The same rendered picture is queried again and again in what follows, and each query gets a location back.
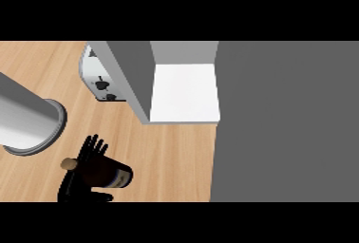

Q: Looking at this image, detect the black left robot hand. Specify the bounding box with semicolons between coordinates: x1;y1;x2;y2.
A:
56;134;115;203

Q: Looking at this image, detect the dark wine bottle with cork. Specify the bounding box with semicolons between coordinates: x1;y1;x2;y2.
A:
59;155;134;190

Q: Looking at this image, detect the grey cabinet with white inside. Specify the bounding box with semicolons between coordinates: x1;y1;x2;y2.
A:
85;41;221;125

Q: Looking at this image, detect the dark grey cabinet door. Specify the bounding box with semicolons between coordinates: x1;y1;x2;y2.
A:
206;41;359;203

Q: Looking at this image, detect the grey cylindrical canister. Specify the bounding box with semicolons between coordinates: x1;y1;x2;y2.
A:
0;71;69;157

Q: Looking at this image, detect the white toaster with black knobs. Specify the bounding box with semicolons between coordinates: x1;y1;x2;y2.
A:
76;43;127;103

